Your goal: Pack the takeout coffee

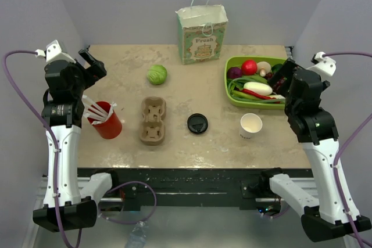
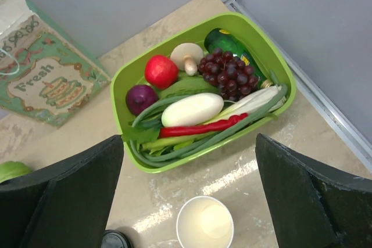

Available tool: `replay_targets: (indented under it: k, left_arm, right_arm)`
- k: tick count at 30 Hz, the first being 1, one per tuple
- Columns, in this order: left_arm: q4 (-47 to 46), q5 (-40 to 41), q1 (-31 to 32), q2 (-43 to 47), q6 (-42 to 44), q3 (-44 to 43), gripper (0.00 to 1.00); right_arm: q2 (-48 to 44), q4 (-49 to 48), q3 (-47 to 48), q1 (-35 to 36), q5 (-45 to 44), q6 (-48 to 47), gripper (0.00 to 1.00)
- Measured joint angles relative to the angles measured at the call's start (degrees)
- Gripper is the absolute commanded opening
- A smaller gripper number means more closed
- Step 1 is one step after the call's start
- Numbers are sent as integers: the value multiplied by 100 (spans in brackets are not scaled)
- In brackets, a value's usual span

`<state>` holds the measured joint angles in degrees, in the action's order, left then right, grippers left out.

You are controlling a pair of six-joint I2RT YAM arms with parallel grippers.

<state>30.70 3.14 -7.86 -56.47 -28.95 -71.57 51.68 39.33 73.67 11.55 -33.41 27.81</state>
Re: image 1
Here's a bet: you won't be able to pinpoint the white paper coffee cup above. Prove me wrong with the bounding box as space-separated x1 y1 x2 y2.
239 113 263 139

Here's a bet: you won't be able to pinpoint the green paper gift bag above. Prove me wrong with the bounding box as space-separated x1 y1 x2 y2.
176 0 228 65

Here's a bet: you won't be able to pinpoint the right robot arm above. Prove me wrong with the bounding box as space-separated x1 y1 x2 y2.
259 52 371 242

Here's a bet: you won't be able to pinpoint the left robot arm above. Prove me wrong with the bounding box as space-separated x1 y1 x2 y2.
33 49 120 232

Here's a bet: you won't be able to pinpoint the black coffee lid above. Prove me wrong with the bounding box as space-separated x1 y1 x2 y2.
187 113 209 135

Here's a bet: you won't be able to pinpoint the purple toy grapes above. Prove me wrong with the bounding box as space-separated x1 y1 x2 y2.
267 73 286 92

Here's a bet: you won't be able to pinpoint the dark green toy pepper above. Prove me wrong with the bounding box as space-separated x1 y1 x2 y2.
271 64 283 74

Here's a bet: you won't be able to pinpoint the toy mushroom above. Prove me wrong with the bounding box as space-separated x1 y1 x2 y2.
256 61 271 77

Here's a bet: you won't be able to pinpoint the red toy chili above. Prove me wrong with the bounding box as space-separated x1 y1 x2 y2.
242 89 275 100

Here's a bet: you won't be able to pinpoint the white wrapped straw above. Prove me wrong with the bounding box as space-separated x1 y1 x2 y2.
84 106 108 118
82 95 108 114
83 111 105 121
108 102 117 118

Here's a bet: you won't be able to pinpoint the red toy tomato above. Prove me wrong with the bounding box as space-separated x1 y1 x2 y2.
241 60 257 76

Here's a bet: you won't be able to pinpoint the green plastic tray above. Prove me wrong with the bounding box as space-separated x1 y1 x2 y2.
224 55 286 111

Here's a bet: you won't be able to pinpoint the purple toy onion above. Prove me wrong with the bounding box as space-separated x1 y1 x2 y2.
227 67 243 80

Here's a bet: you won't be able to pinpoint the green toy cabbage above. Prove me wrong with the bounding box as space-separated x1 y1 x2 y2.
146 64 167 85

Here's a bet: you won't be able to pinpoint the red cup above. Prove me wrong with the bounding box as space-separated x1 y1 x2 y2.
87 101 122 139

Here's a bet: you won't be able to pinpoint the brown pulp cup carrier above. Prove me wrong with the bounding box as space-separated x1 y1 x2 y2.
139 96 166 146

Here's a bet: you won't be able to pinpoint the clear plastic bottle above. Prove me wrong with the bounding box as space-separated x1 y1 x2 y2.
124 221 148 248

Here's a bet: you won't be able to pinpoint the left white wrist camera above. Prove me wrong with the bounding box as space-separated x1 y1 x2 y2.
35 40 76 63

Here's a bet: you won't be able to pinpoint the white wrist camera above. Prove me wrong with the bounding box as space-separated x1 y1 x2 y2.
35 40 76 63
306 52 336 80

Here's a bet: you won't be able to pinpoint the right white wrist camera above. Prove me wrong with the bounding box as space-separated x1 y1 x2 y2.
306 52 336 80

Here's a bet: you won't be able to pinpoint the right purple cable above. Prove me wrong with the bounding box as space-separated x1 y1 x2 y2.
322 52 372 248

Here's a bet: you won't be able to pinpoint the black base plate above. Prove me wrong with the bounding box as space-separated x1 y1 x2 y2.
78 168 284 211

